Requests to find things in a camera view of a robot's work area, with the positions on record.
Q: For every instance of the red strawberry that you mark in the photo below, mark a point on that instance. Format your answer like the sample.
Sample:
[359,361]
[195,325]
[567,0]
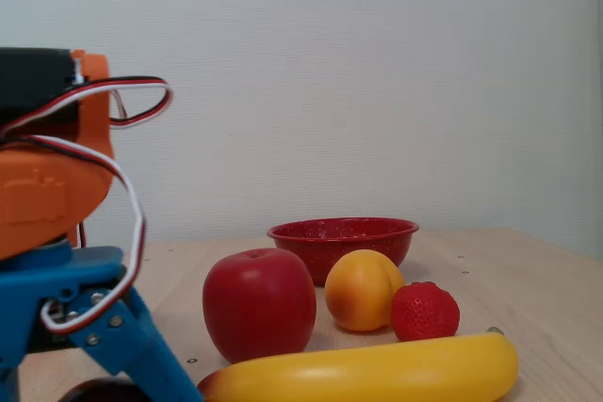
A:
[424,312]

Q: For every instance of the orange yellow peach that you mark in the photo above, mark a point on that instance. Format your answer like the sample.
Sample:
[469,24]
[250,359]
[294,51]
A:
[360,294]

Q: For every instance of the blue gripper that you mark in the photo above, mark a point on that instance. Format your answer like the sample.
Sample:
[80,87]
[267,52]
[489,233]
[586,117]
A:
[33,280]

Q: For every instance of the yellow banana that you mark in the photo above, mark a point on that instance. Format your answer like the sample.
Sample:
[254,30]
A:
[377,374]

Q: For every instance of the red apple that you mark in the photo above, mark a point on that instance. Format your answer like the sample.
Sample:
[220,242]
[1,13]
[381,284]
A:
[259,308]

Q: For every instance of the red speckled bowl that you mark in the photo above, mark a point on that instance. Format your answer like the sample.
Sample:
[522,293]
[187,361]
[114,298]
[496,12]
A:
[330,237]

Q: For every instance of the dark purple plum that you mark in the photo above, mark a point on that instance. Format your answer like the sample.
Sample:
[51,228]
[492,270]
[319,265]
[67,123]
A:
[101,392]

